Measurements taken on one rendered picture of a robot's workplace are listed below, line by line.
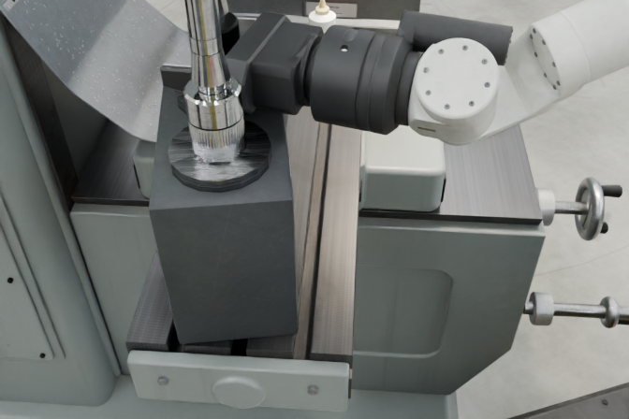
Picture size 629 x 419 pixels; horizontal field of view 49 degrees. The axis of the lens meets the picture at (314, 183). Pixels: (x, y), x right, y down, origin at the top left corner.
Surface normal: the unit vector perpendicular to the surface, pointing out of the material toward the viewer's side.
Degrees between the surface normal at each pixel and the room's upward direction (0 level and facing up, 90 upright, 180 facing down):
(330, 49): 29
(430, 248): 90
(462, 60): 42
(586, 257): 0
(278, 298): 90
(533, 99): 75
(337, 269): 0
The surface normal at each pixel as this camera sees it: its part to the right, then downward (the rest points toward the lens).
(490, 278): -0.07, 0.66
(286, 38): -0.01, -0.75
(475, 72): -0.23, -0.14
